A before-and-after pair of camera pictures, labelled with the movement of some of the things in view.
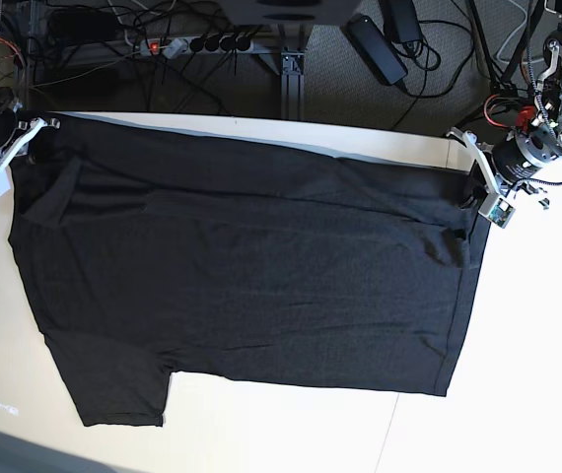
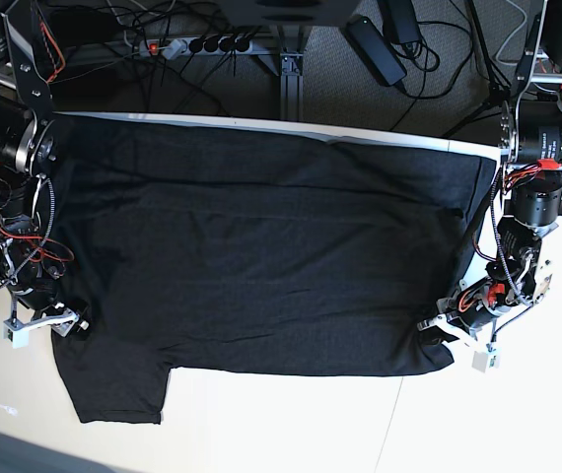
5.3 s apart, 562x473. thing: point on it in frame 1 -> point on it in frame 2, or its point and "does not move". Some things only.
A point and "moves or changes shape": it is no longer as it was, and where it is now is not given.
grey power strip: (178, 46) does not move
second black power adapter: (400, 20) does not move
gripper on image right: (516, 159) -> (476, 301)
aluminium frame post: (293, 84) does not move
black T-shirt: (151, 251) moves or changes shape
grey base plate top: (270, 12) does not move
